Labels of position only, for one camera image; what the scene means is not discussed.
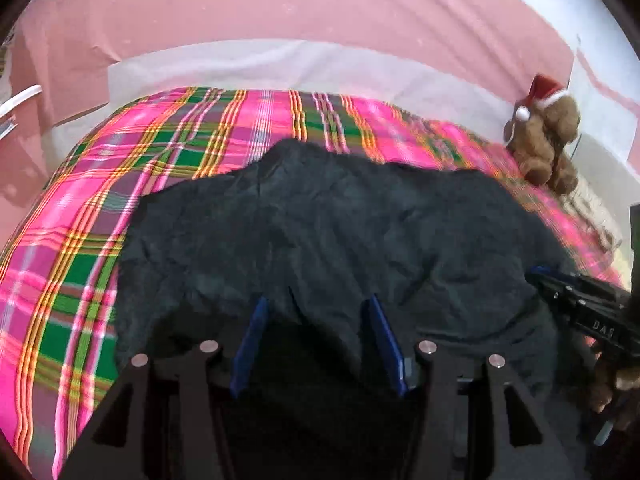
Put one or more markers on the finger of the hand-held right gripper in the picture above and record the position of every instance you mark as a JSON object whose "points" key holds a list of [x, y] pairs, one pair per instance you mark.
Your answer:
{"points": [[555, 287]]}

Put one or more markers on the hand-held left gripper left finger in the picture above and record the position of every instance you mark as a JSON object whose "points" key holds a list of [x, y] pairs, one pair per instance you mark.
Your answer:
{"points": [[250, 345]]}

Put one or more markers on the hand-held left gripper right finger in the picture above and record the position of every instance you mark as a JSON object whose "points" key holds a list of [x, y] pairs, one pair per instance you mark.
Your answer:
{"points": [[385, 340]]}

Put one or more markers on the black puffer jacket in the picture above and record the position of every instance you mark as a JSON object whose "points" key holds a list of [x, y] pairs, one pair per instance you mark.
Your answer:
{"points": [[325, 240]]}

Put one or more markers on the person's right hand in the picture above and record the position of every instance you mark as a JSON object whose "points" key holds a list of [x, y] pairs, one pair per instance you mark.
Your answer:
{"points": [[607, 385]]}

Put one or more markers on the floral cloth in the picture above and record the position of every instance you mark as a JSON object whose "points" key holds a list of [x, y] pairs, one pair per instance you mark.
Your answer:
{"points": [[595, 215]]}

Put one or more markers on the white panel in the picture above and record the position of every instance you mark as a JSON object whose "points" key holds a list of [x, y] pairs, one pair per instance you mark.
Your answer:
{"points": [[605, 175]]}

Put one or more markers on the brown teddy bear santa hat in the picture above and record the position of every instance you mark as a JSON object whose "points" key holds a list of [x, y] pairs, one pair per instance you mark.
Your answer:
{"points": [[545, 145]]}

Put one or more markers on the pink green plaid blanket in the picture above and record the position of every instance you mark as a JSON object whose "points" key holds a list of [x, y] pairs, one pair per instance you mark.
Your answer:
{"points": [[75, 260]]}

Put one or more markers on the white plastic ledge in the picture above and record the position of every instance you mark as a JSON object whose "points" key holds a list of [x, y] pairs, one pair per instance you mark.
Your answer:
{"points": [[22, 97]]}

